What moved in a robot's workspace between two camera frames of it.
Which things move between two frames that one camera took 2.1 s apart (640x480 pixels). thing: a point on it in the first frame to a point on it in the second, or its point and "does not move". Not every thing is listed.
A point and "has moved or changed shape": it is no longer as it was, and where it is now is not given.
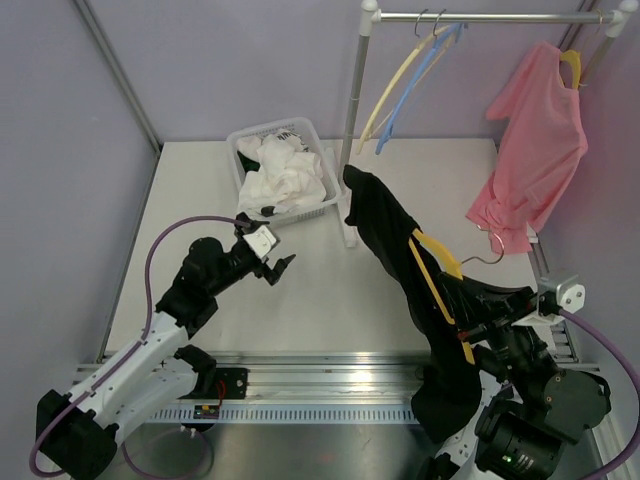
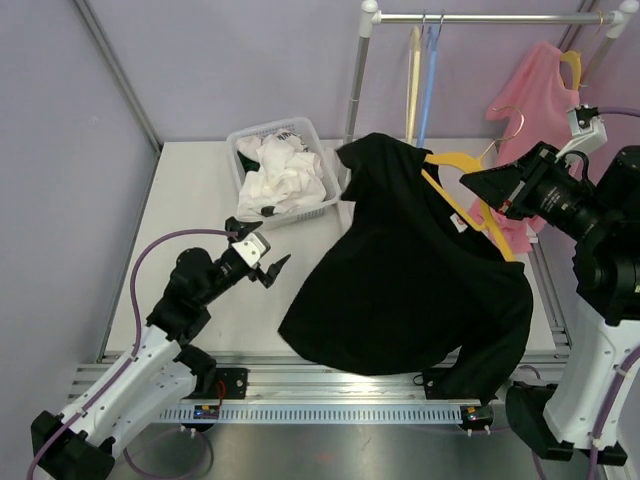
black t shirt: (446, 368) has moved or changed shape
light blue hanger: (451, 34) has moved or changed shape
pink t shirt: (542, 140) does not move
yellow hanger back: (574, 59) does not move
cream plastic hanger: (392, 81) to (414, 64)
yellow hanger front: (419, 238) to (487, 222)
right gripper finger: (471, 304) to (496, 186)
